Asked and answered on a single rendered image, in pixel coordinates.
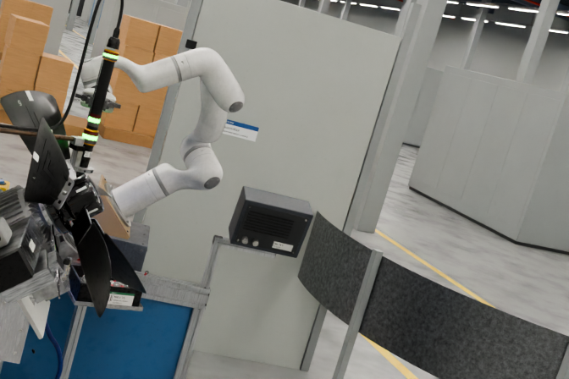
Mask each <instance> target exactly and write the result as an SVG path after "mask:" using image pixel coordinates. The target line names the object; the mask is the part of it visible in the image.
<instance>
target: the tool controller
mask: <svg viewBox="0 0 569 379"><path fill-rule="evenodd" d="M312 219H313V213H312V208H311V206H310V203H309V201H306V200H300V199H296V198H293V197H289V196H286V195H279V194H275V193H272V192H268V191H265V190H261V189H254V188H251V187H247V186H243V187H242V190H241V192H240V197H239V200H238V201H237V204H236V207H235V211H234V214H233V216H232V218H231V221H230V224H229V240H230V243H231V244H236V245H240V246H244V247H248V248H252V249H256V250H263V251H267V252H271V253H274V254H279V255H286V256H289V257H294V258H296V257H297V256H298V254H299V252H300V249H301V246H302V244H303V241H304V239H305V237H306V235H307V231H308V229H309V227H310V224H311V222H312Z"/></svg>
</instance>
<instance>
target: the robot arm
mask: <svg viewBox="0 0 569 379"><path fill-rule="evenodd" d="M102 59H103V58H102V56H99V57H95V58H91V59H88V60H86V61H84V63H83V67H82V70H81V73H80V77H81V80H82V83H83V86H84V90H83V92H82V94H81V93H75V97H77V98H80V105H81V106H83V107H89V108H90V107H91V102H92V98H93V94H94V90H95V87H96V83H97V77H98V74H99V70H100V67H101V63H102ZM114 68H118V69H121V70H123V71H124V72H125V73H126V74H127V75H128V76H129V77H130V78H131V80H132V81H133V83H134V84H135V87H136V88H137V89H138V91H140V92H142V93H146V92H150V91H154V90H157V89H160V88H163V87H166V86H169V85H173V84H177V83H179V82H182V81H185V80H189V79H192V78H195V77H197V76H199V77H200V91H201V101H202V108H201V114H200V117H199V120H198V123H197V126H196V127H195V129H194V130H193V131H192V132H191V133H190V134H189V135H187V136H186V137H185V138H184V139H183V140H182V142H181V144H180V155H181V157H182V159H183V161H184V163H185V165H186V167H187V169H188V170H185V171H182V170H178V169H176V168H174V167H173V166H171V165H170V164H167V163H164V164H161V165H159V166H157V167H155V168H153V169H151V170H149V171H147V172H146V173H143V174H142V175H140V176H138V177H136V178H134V179H132V180H131V181H129V182H127V183H125V184H122V185H120V186H119V187H118V188H116V189H113V186H112V185H110V184H109V183H105V184H104V188H105V190H106V192H107V193H108V194H109V195H110V196H111V198H110V197H108V198H109V200H110V202H111V204H112V206H113V208H114V210H115V211H116V212H117V214H118V216H119V218H120V219H121V221H122V222H123V223H124V225H125V226H126V227H130V226H131V223H130V219H129V217H130V216H131V215H133V214H135V213H137V212H139V211H141V210H142V209H144V208H146V207H148V206H150V205H151V204H153V203H155V202H157V201H159V200H161V199H163V198H165V197H166V196H168V195H171V194H173V193H174V192H176V191H178V190H211V189H213V188H214V187H216V186H217V185H218V184H219V183H220V182H221V180H222V178H223V169H222V168H221V165H220V163H219V161H218V159H217V158H216V156H215V154H214V152H213V150H212V148H211V144H210V143H213V142H215V141H217V140H218V139H219V138H220V136H221V135H222V133H223V132H224V127H225V125H226V122H227V117H228V113H236V112H238V111H240V110H241V109H242V108H243V106H244V104H245V100H246V99H245V94H244V91H243V90H242V89H241V87H240V85H239V83H238V81H237V80H236V78H235V77H234V75H233V74H232V72H231V70H230V69H229V67H228V66H227V64H226V63H225V61H224V60H223V59H222V58H221V56H220V55H219V54H218V53H217V52H215V51H214V50H213V49H210V48H207V47H199V48H196V49H192V50H190V51H187V52H182V53H180V54H177V55H173V56H171V57H168V58H164V59H161V60H158V61H156V62H153V63H149V64H146V65H138V64H136V63H133V62H131V61H130V60H129V59H127V58H123V57H120V56H119V57H118V61H117V62H115V64H114ZM93 99H94V98H93ZM114 108H119V109H120V108H121V105H120V104H118V103H117V102H116V98H115V96H114V95H113V90H112V87H111V85H109V87H108V93H107V96H106V100H105V103H104V106H103V110H102V111H103V112H105V113H112V112H113V110H114Z"/></svg>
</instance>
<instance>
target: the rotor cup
mask: <svg viewBox="0 0 569 379"><path fill-rule="evenodd" d="M73 180H74V182H75V183H74V186H73V188H72V190H71V191H70V192H69V195H68V197H67V198H66V200H65V202H64V204H63V205H62V207H61V208H60V209H57V208H56V207H54V206H53V205H51V206H49V205H46V206H47V209H48V211H49V213H50V215H51V217H52V219H53V221H54V222H55V224H56V225H57V227H58V229H59V230H60V231H61V232H62V233H64V234H67V233H70V232H71V230H70V229H71V223H70V222H71V221H73V220H76V219H77V218H78V216H79V215H80V214H81V212H82V211H83V209H84V208H86V210H87V211H88V212H89V211H92V210H94V209H98V210H96V211H94V212H92V213H90V214H89V216H90V218H91V217H94V216H95V215H97V214H99V213H102V212H103V211H104V205H103V202H102V198H101V196H100V195H99V193H98V190H97V188H96V186H95V185H94V183H93V181H92V180H91V178H90V177H89V176H88V175H87V174H85V175H82V176H80V177H78V178H77V179H73ZM85 186H86V189H83V190H82V191H80V192H77V193H76V190H78V189H80V188H83V187H85ZM92 190H94V191H95V192H96V196H95V195H94V193H93V191H92Z"/></svg>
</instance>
